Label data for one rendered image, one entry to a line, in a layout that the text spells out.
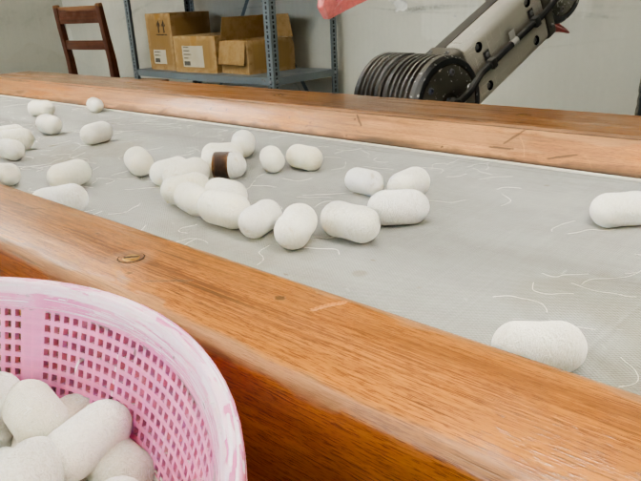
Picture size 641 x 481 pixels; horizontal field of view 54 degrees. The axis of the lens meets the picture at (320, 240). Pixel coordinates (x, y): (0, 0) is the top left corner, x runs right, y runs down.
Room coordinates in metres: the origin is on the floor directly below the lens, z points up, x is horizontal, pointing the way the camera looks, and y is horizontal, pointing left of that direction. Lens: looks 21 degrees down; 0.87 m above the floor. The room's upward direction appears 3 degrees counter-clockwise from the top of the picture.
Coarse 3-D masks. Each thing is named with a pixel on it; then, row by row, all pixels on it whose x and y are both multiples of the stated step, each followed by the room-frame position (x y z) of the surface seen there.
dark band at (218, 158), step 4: (216, 152) 0.48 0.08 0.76; (220, 152) 0.48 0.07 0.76; (224, 152) 0.48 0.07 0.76; (228, 152) 0.48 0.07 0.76; (212, 156) 0.48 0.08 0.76; (216, 156) 0.48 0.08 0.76; (220, 156) 0.48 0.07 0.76; (224, 156) 0.48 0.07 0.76; (212, 160) 0.47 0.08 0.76; (216, 160) 0.47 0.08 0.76; (220, 160) 0.47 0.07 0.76; (224, 160) 0.47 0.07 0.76; (212, 164) 0.47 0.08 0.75; (216, 164) 0.47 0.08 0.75; (220, 164) 0.47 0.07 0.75; (224, 164) 0.47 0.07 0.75; (212, 168) 0.47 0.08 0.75; (216, 168) 0.47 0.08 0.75; (220, 168) 0.47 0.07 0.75; (224, 168) 0.47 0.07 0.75; (212, 172) 0.47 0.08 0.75; (216, 172) 0.47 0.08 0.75; (220, 172) 0.47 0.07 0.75; (224, 172) 0.47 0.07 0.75; (216, 176) 0.47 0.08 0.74; (220, 176) 0.47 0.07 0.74; (224, 176) 0.47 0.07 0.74; (228, 176) 0.47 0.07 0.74
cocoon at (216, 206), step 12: (204, 192) 0.37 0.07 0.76; (216, 192) 0.37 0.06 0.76; (228, 192) 0.37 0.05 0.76; (204, 204) 0.36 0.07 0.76; (216, 204) 0.36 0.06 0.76; (228, 204) 0.35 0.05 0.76; (240, 204) 0.36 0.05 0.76; (204, 216) 0.36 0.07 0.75; (216, 216) 0.36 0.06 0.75; (228, 216) 0.35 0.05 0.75; (228, 228) 0.36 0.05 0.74
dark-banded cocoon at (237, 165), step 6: (204, 156) 0.48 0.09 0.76; (210, 156) 0.48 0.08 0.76; (228, 156) 0.48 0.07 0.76; (234, 156) 0.48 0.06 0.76; (240, 156) 0.48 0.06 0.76; (210, 162) 0.47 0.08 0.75; (228, 162) 0.47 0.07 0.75; (234, 162) 0.47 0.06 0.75; (240, 162) 0.47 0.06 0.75; (210, 168) 0.47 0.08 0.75; (228, 168) 0.47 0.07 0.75; (234, 168) 0.47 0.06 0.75; (240, 168) 0.47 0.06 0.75; (210, 174) 0.47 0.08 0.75; (228, 174) 0.47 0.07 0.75; (234, 174) 0.47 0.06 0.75; (240, 174) 0.47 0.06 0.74
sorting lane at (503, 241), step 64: (64, 128) 0.74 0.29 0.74; (128, 128) 0.72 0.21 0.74; (192, 128) 0.71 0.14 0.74; (256, 128) 0.68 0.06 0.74; (128, 192) 0.45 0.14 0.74; (256, 192) 0.44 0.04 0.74; (320, 192) 0.43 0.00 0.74; (448, 192) 0.42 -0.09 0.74; (512, 192) 0.41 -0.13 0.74; (576, 192) 0.40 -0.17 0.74; (256, 256) 0.32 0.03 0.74; (320, 256) 0.31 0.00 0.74; (384, 256) 0.31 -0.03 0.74; (448, 256) 0.30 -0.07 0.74; (512, 256) 0.30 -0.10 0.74; (576, 256) 0.30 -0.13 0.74; (640, 256) 0.29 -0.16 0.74; (448, 320) 0.23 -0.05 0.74; (512, 320) 0.23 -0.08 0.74; (576, 320) 0.23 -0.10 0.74; (640, 320) 0.23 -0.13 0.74; (640, 384) 0.18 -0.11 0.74
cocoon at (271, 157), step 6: (264, 150) 0.50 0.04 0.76; (270, 150) 0.49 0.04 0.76; (276, 150) 0.49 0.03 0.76; (264, 156) 0.49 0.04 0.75; (270, 156) 0.48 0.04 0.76; (276, 156) 0.49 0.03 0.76; (282, 156) 0.49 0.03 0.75; (264, 162) 0.49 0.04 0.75; (270, 162) 0.48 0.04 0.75; (276, 162) 0.48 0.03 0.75; (282, 162) 0.49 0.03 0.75; (264, 168) 0.49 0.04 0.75; (270, 168) 0.48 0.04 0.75; (276, 168) 0.48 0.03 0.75
